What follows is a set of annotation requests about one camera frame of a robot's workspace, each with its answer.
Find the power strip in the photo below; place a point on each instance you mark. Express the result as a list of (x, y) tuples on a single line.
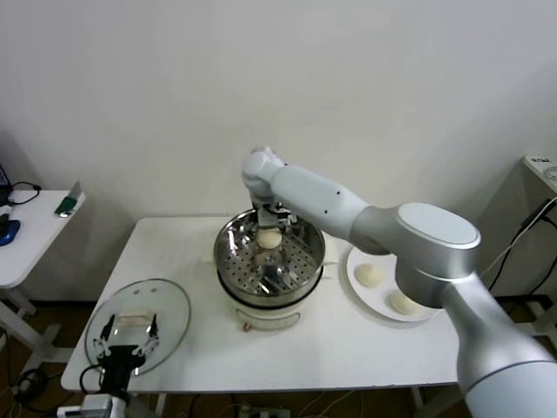
[(261, 411)]

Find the blue computer mouse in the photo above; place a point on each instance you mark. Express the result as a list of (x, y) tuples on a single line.
[(8, 231)]

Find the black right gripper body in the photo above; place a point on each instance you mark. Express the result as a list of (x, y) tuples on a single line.
[(265, 208)]

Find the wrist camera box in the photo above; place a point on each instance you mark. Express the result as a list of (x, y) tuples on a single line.
[(87, 407), (283, 210)]

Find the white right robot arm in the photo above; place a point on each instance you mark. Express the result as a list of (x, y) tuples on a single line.
[(426, 235)]

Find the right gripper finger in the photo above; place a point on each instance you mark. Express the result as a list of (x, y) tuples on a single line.
[(285, 225), (265, 222)]

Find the perforated steel steamer basket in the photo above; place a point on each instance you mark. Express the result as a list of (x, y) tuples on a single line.
[(296, 261)]

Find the white electric cooking pot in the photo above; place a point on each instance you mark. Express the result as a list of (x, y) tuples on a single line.
[(265, 318)]

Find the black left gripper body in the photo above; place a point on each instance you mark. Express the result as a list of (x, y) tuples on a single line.
[(117, 361)]

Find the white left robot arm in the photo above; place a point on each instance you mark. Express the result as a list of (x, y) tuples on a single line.
[(130, 409)]

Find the clear glass dish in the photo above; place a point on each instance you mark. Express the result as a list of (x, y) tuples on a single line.
[(552, 173)]

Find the white round plate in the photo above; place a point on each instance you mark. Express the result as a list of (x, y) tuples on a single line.
[(370, 300)]

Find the glass pot lid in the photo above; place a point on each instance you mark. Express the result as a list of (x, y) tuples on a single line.
[(139, 291)]

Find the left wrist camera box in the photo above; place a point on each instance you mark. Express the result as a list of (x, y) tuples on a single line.
[(87, 407)]

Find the white side table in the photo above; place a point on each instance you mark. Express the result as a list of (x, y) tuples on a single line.
[(35, 226)]

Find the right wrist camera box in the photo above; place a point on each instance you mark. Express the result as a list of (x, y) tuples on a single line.
[(283, 210)]

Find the white shelf stand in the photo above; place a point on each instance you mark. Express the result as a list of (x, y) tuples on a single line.
[(539, 183)]

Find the white work table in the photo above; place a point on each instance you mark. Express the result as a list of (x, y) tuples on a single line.
[(196, 244)]

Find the white steamed baozi bun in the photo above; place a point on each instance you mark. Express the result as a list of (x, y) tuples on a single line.
[(268, 239), (369, 275), (401, 302)]

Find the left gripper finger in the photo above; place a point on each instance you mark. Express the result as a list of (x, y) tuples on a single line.
[(153, 337), (106, 337)]

